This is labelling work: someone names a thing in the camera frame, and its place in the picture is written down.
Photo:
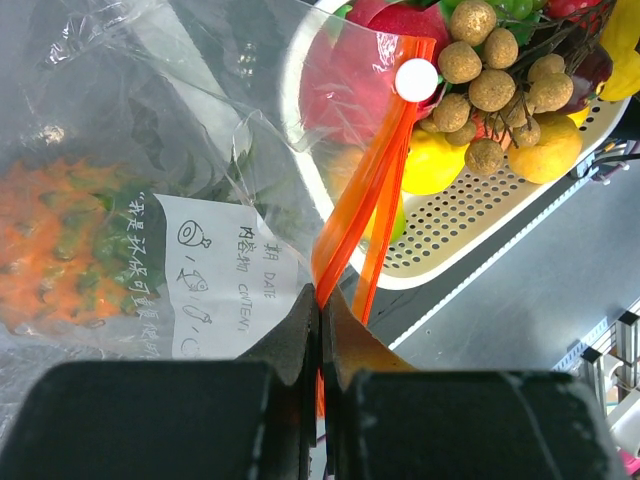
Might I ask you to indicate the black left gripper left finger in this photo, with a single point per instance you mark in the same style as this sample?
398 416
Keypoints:
252 417

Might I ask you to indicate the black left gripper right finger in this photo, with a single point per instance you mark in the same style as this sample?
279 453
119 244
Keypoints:
386 419

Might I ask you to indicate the orange toy pineapple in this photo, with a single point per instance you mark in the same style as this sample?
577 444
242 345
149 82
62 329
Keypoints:
82 243

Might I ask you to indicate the clear zip bag orange zipper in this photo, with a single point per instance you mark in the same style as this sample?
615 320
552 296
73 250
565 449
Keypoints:
148 84

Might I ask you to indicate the white plastic fruit basket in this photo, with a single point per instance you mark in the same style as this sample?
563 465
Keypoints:
441 229

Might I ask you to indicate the green yellow mango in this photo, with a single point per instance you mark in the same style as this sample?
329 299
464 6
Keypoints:
398 225

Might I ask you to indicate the peach fruit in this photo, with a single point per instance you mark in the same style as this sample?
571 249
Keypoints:
556 152

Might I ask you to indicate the pink dragon fruit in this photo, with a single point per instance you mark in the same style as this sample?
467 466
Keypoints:
348 75

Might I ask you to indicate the brown longan bunch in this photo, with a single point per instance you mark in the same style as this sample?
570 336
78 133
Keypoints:
502 93

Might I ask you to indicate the green grape bunch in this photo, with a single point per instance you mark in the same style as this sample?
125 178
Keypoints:
510 10

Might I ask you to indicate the yellow bell pepper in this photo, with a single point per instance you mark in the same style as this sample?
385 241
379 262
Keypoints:
620 38

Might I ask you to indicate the red bell pepper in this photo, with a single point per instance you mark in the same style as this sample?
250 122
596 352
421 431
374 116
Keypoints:
556 9

